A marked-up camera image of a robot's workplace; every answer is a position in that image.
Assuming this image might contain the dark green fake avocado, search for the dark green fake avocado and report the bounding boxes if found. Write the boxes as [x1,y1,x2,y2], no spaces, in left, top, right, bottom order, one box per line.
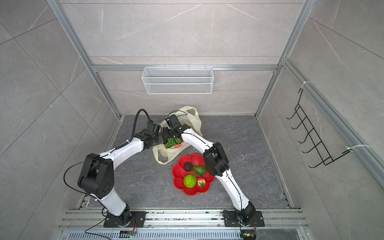
[194,166,207,176]

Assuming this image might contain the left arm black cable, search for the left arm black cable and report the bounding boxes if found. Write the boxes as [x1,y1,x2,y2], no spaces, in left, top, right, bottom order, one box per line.
[128,108,152,142]

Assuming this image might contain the light green fake fruit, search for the light green fake fruit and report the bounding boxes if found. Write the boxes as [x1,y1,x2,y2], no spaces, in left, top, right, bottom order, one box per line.
[183,175,197,188]

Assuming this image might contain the red flower-shaped plastic plate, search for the red flower-shaped plastic plate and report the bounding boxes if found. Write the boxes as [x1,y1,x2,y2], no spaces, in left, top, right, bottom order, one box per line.
[172,154,215,196]

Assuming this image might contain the black wire hook rack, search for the black wire hook rack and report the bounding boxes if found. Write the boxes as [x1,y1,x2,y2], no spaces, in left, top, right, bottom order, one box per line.
[286,89,352,169]

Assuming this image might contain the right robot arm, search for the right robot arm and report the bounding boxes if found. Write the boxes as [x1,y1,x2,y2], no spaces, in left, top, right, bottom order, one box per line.
[163,115,256,226]

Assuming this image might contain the white wire mesh basket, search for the white wire mesh basket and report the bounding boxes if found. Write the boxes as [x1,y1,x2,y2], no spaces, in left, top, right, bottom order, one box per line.
[142,67,214,95]

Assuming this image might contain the green fake grapes bunch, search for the green fake grapes bunch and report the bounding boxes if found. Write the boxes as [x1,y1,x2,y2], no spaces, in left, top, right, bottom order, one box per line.
[165,138,182,148]

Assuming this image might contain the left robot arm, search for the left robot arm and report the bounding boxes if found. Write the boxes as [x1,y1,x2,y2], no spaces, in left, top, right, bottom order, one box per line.
[78,121,162,227]

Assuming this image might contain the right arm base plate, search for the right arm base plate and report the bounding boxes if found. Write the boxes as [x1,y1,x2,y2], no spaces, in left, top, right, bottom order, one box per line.
[222,210,265,228]

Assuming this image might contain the aluminium rail frame front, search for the aluminium rail frame front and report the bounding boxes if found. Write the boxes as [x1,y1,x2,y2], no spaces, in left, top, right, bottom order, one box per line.
[55,208,313,240]

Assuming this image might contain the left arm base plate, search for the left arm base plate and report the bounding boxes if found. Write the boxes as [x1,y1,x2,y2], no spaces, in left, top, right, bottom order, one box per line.
[103,211,147,228]

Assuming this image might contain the dark brown fake fruit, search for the dark brown fake fruit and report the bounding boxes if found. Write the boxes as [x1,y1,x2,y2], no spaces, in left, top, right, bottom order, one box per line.
[184,162,195,172]

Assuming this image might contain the cream plastic bag fruit print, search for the cream plastic bag fruit print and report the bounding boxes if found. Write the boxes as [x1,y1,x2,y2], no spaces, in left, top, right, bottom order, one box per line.
[153,106,203,165]

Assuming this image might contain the red fake strawberry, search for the red fake strawberry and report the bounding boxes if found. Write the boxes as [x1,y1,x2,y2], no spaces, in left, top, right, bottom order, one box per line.
[197,176,206,188]

